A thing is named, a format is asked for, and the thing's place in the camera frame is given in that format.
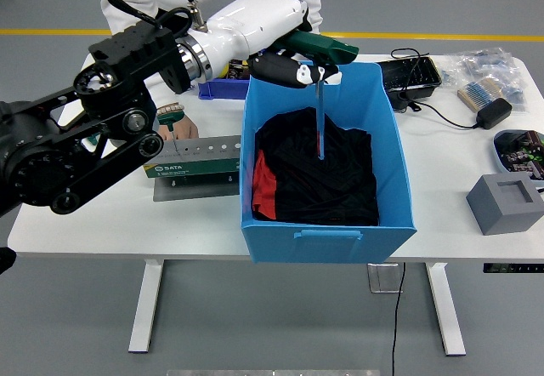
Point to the green silver wrench stand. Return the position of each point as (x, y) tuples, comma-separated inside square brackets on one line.
[(200, 167)]

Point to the clear plastic component bags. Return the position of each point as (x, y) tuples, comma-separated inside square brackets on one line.
[(489, 65)]

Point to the black table control panel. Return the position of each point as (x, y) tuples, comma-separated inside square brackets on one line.
[(512, 268)]

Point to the person's right hand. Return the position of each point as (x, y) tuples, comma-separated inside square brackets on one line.
[(187, 130)]

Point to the light blue tray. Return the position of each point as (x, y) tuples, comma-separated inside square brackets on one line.
[(498, 155)]

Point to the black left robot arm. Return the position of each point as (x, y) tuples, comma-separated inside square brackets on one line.
[(106, 155)]

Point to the black power adapter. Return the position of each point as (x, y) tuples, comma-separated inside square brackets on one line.
[(493, 113)]

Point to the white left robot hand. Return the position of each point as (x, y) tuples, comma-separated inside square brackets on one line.
[(255, 18)]

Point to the small blue parts bin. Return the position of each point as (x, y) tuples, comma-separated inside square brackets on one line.
[(221, 89)]

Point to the black plastic tray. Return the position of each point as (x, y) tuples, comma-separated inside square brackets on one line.
[(408, 78)]

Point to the small metal floor plate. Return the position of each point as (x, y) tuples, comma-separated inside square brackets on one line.
[(382, 280)]

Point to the black cloth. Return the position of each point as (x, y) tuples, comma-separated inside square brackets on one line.
[(340, 180)]

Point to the grey foam cube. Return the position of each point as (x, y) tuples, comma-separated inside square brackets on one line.
[(501, 218)]

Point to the large blue storage box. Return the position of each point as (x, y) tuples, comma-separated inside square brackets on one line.
[(327, 248)]

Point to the dark electronic parts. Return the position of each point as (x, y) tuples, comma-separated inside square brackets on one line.
[(238, 72)]

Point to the circuit parts pile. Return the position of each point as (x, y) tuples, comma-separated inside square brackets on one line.
[(523, 152)]

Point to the white table leg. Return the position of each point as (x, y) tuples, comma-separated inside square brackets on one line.
[(446, 308), (146, 308)]

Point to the taped resistor strip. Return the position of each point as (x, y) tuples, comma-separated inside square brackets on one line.
[(478, 93)]

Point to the red cloth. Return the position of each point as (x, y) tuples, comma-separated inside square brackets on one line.
[(263, 189)]

